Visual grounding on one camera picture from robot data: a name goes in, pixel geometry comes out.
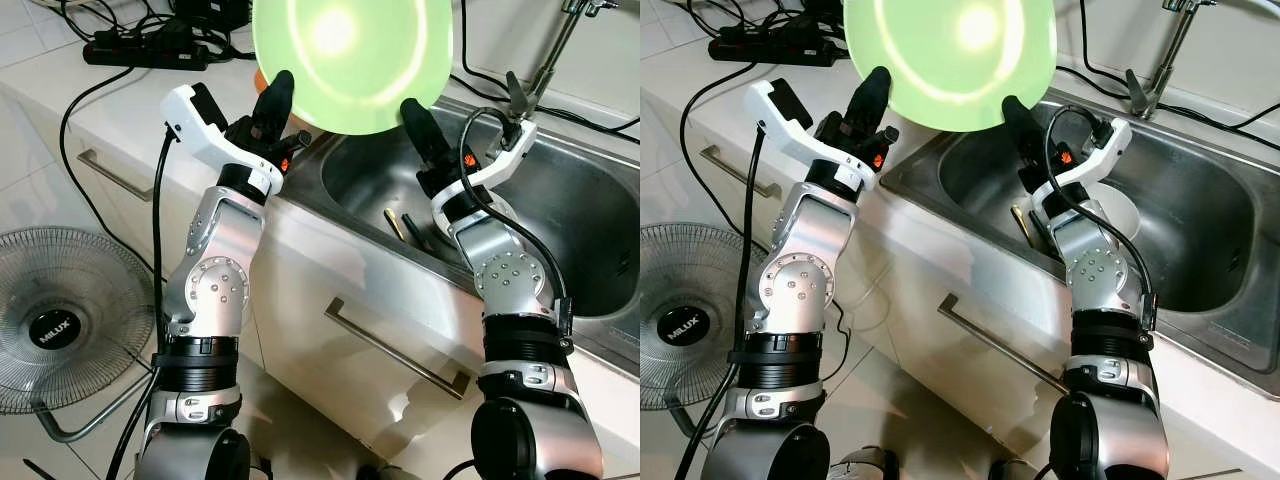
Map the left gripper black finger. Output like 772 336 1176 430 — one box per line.
253 71 297 141
846 66 893 137

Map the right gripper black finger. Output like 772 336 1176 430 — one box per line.
1000 95 1048 163
400 97 453 169

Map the white ribbed bowl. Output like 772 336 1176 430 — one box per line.
470 195 521 241
1090 182 1141 241

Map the light green plate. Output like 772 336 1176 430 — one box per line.
843 0 1058 134
251 0 454 137

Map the white kitchen cabinet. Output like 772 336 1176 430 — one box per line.
690 120 1280 480
60 120 641 480

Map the large black power adapter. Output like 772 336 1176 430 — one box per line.
170 0 251 31
800 0 851 26

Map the black power strip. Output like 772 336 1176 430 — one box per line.
708 25 839 67
82 25 211 71

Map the chrome faucet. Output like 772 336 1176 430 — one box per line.
1125 0 1216 119
508 0 616 119

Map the stainless steel sink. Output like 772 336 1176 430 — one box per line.
880 88 1280 401
280 95 641 376

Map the grey floor fan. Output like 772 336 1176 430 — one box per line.
640 222 761 411
0 227 156 443

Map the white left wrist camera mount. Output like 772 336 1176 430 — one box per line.
750 79 881 196
162 84 286 197

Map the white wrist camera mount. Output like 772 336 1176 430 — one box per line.
750 79 881 196
162 84 286 197
1030 115 1133 211
432 118 539 216

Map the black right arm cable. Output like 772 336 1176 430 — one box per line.
458 105 573 351
1043 103 1159 346

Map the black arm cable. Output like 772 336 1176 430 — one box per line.
100 128 173 480
675 125 766 480
458 105 573 351
1043 103 1159 346

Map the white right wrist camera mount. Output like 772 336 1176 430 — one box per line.
1030 115 1133 211
432 118 539 216

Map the short silver cabinet handle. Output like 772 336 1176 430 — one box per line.
700 145 771 196
77 148 156 203

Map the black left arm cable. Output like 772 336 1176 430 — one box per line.
675 125 766 480
100 128 173 480

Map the black power cable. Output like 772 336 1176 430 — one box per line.
58 65 161 281
680 62 751 261

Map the long silver cabinet handle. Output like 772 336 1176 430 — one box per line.
938 293 1071 393
325 297 471 401

